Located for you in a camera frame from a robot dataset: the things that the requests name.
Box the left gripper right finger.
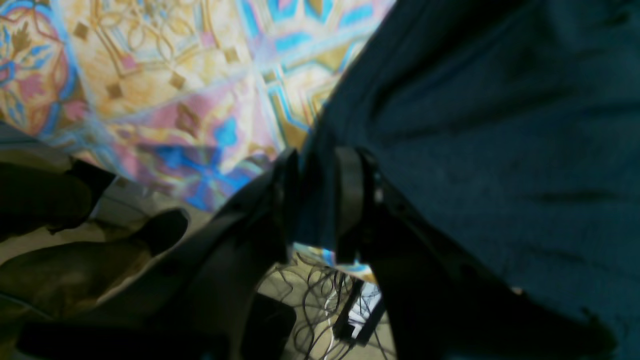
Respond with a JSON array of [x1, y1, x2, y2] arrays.
[[334, 147, 617, 360]]

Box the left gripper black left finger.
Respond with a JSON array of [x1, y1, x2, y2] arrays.
[[14, 148, 299, 360]]

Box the black long-sleeve t-shirt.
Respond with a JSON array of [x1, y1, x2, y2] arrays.
[[301, 0, 640, 360]]

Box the patterned tablecloth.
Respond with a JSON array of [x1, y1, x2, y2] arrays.
[[0, 0, 398, 286]]

